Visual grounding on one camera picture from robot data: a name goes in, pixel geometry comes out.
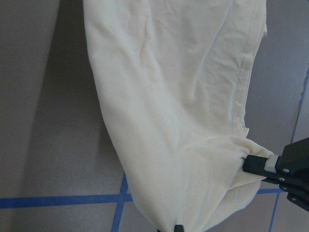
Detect cream long-sleeve printed shirt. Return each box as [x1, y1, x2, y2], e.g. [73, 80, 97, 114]
[83, 0, 272, 232]

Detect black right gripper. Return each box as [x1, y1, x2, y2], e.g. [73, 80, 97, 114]
[242, 138, 309, 208]

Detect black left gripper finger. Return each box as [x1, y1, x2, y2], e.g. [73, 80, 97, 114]
[174, 224, 183, 232]

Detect blue tape grid lines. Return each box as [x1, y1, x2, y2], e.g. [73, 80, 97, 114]
[0, 66, 309, 232]

